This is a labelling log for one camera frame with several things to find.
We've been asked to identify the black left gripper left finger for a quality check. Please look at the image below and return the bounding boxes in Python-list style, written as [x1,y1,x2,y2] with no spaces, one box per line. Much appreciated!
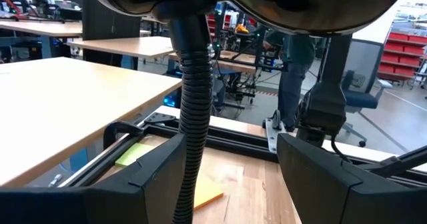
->
[83,133,187,224]

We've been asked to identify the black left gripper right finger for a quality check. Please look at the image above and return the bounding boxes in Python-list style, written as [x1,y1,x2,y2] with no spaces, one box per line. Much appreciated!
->
[276,133,363,224]

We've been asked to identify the black gooseneck desk lamp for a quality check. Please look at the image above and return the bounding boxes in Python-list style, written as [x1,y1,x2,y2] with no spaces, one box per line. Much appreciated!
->
[85,0,410,224]

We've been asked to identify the green sticky note pad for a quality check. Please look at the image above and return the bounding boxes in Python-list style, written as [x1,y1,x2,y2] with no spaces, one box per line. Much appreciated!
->
[115,142,156,168]

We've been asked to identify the orange sticky note pad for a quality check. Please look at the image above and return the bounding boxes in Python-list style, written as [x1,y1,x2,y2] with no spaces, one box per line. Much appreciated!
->
[193,172,224,211]

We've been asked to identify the person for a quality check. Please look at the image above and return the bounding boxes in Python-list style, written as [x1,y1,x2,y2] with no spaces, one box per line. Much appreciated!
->
[262,29,318,132]

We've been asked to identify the blue office chair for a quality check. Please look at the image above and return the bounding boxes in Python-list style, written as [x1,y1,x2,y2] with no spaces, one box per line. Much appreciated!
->
[339,38,395,148]

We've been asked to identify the light wooden desk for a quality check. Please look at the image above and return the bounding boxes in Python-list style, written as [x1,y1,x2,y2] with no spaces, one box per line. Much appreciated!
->
[0,56,183,188]

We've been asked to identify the light background desk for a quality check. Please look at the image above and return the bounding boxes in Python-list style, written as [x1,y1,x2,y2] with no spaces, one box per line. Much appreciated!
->
[66,36,175,60]
[0,19,84,39]

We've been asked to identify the red bin shelf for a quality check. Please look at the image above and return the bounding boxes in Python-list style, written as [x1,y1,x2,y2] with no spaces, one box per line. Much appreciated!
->
[376,30,427,83]

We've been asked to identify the black square column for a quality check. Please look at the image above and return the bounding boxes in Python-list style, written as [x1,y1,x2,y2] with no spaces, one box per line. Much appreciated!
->
[81,0,143,68]

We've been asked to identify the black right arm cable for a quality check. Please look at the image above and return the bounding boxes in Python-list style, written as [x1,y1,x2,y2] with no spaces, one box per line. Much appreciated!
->
[329,133,353,165]

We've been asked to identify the silver arm base bracket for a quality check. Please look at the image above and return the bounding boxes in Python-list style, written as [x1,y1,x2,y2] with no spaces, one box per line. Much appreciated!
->
[264,109,288,155]

